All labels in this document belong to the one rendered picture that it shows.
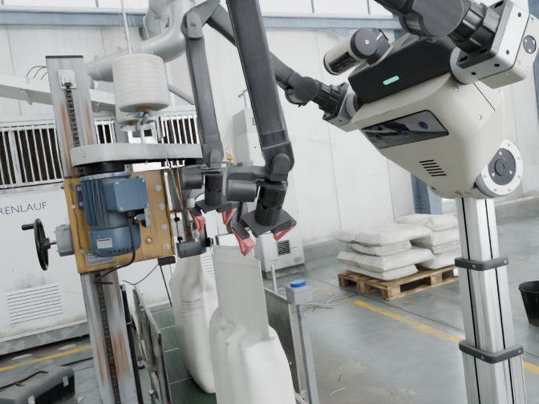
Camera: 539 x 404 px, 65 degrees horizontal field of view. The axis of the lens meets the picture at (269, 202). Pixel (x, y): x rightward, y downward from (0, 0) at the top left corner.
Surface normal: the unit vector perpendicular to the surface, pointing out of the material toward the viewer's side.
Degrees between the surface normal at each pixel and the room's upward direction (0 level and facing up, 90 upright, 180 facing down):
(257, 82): 112
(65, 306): 90
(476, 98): 90
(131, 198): 90
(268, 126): 100
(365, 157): 90
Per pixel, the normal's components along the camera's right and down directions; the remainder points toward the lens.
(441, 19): 0.15, 0.41
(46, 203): 0.37, 0.00
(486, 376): -0.93, 0.15
